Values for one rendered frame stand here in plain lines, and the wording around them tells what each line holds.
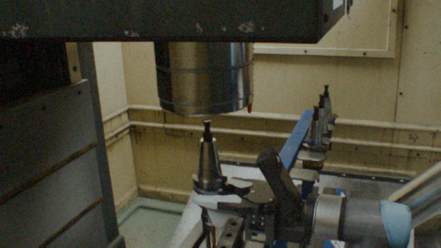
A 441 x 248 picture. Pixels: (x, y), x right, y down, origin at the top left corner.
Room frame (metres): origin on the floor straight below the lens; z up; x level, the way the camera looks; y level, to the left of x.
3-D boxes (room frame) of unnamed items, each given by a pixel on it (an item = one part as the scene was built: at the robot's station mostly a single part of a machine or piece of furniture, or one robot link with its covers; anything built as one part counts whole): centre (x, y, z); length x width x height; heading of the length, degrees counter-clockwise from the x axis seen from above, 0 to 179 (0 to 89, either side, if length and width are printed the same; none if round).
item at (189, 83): (0.69, 0.02, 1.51); 0.16 x 0.16 x 0.12
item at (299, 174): (0.88, -0.18, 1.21); 0.07 x 0.05 x 0.01; 69
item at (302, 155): (0.98, -0.22, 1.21); 0.07 x 0.05 x 0.01; 69
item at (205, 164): (0.69, 0.02, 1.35); 0.04 x 0.04 x 0.07
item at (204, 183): (0.69, 0.02, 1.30); 0.06 x 0.06 x 0.03
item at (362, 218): (0.59, -0.25, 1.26); 0.11 x 0.08 x 0.09; 69
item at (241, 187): (0.72, -0.01, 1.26); 0.09 x 0.03 x 0.06; 56
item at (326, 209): (0.62, -0.17, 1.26); 0.08 x 0.05 x 0.08; 159
